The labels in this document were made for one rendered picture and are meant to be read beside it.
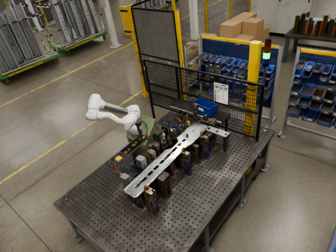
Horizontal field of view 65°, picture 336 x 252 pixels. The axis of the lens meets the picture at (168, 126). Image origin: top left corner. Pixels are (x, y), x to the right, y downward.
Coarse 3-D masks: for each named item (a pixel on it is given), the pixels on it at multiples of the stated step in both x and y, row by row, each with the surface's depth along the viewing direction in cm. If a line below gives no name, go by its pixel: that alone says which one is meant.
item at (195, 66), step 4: (196, 36) 607; (216, 36) 607; (188, 44) 573; (196, 44) 567; (196, 60) 633; (196, 64) 628; (192, 68) 613; (196, 68) 611; (196, 72) 602; (192, 84) 636
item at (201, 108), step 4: (196, 100) 367; (200, 100) 372; (204, 100) 366; (208, 100) 360; (196, 104) 357; (200, 104) 376; (204, 104) 370; (208, 104) 364; (212, 104) 358; (216, 104) 350; (200, 108) 356; (204, 108) 350; (208, 108) 367; (212, 108) 348; (216, 108) 355; (200, 112) 360; (204, 112) 354; (208, 112) 348; (212, 112) 351; (208, 116) 352
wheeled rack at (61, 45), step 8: (40, 0) 867; (64, 0) 872; (48, 24) 910; (56, 24) 840; (56, 32) 939; (96, 32) 1001; (104, 32) 993; (48, 40) 927; (72, 40) 946; (80, 40) 934; (88, 40) 947; (64, 48) 894
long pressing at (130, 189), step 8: (192, 128) 340; (200, 128) 338; (184, 136) 329; (192, 136) 327; (176, 144) 318; (184, 144) 317; (176, 152) 307; (160, 160) 300; (168, 160) 298; (152, 168) 291; (160, 168) 290; (144, 176) 283; (152, 176) 282; (128, 184) 276; (136, 184) 275; (144, 184) 274; (128, 192) 268; (136, 192) 267
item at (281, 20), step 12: (264, 0) 801; (276, 0) 779; (288, 0) 759; (300, 0) 740; (312, 0) 727; (264, 12) 819; (276, 12) 797; (288, 12) 776; (300, 12) 756; (312, 12) 765; (264, 24) 838; (276, 24) 815; (288, 24) 793
